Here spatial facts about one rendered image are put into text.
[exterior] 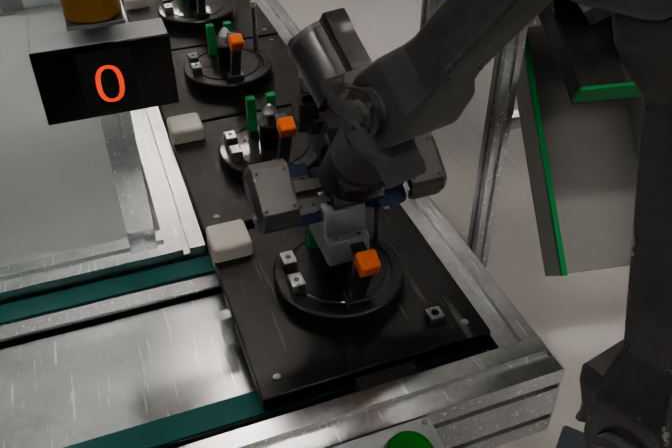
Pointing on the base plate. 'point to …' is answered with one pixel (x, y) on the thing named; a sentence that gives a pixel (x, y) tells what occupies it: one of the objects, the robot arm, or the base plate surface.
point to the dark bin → (586, 55)
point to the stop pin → (227, 326)
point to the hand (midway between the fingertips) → (336, 195)
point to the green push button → (409, 440)
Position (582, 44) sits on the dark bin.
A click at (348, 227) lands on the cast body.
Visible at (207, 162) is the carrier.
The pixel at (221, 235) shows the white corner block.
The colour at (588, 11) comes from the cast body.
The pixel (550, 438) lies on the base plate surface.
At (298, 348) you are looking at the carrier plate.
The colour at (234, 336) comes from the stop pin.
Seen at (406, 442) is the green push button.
